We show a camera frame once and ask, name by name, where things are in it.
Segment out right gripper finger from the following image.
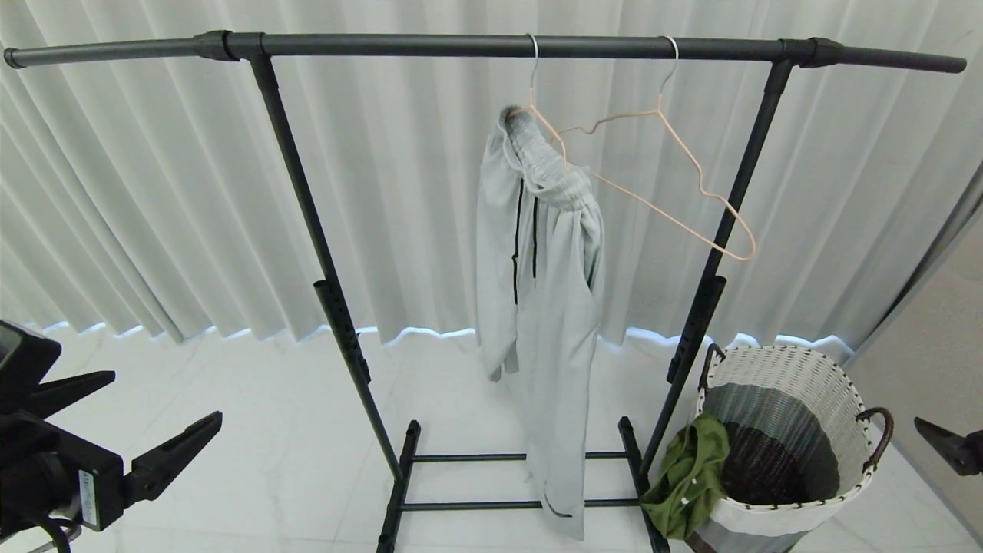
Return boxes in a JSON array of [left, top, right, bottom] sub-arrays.
[[914, 417, 983, 477]]

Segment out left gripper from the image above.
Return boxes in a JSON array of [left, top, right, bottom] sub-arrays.
[[0, 371, 223, 532]]

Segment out green garment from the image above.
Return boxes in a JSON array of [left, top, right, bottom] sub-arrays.
[[641, 413, 730, 541]]

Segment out pale grey shorts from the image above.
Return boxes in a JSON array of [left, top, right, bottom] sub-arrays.
[[475, 106, 606, 541]]

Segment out pink clothes hanger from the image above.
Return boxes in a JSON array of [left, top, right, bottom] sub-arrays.
[[507, 34, 571, 170], [554, 35, 757, 262]]

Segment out white laundry basket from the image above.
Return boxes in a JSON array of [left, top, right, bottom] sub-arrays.
[[687, 344, 895, 553]]

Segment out black clothes rack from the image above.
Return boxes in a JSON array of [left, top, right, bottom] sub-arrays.
[[4, 31, 967, 553]]

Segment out white curtain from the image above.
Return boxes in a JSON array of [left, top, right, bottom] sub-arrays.
[[0, 0, 983, 362]]

